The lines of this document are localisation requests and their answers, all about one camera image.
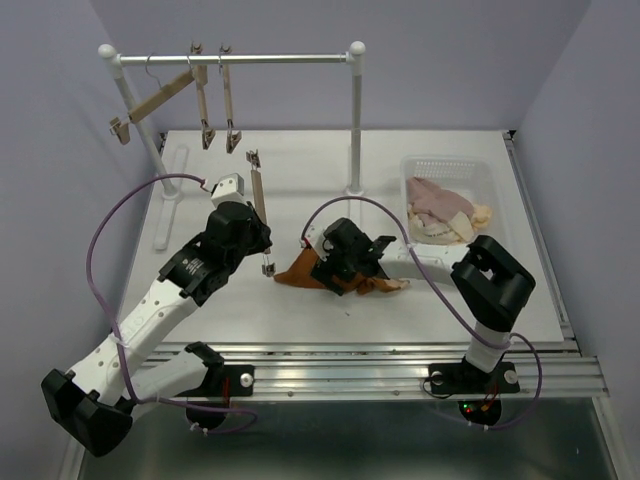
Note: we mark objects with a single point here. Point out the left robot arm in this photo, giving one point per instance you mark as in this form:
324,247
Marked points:
95,401

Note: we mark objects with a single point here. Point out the white clothes rack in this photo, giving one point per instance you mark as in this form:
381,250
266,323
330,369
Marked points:
116,62

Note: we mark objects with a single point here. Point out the empty beige clip hanger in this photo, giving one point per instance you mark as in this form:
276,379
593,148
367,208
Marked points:
140,110

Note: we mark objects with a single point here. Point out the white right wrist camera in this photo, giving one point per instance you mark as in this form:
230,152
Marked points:
314,238

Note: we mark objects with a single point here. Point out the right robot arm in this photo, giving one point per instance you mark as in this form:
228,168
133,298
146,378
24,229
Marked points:
494,286

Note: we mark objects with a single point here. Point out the beige hanger with pink underwear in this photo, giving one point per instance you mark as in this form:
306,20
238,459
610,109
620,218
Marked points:
233,135

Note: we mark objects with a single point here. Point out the aluminium mounting rail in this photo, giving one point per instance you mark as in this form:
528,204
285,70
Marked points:
386,371

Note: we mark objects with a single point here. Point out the beige clip hanger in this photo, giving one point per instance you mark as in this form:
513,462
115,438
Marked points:
200,76
140,110

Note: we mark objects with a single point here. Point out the beige hanger with brown underwear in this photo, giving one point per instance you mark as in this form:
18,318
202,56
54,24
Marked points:
252,156

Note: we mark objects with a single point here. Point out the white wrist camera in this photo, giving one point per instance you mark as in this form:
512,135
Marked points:
314,238
229,188

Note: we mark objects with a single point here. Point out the cream beige underwear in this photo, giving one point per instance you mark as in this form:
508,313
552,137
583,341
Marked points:
426,229

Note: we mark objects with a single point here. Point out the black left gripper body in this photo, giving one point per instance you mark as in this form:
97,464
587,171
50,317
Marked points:
256,243

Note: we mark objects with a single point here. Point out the clear plastic basket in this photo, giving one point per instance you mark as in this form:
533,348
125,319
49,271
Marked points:
469,177

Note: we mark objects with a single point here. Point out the brown underwear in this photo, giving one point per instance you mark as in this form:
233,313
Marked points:
299,276

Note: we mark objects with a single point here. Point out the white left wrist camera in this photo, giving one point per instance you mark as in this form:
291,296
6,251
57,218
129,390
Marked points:
229,188

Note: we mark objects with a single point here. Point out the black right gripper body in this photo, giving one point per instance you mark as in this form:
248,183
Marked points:
338,264

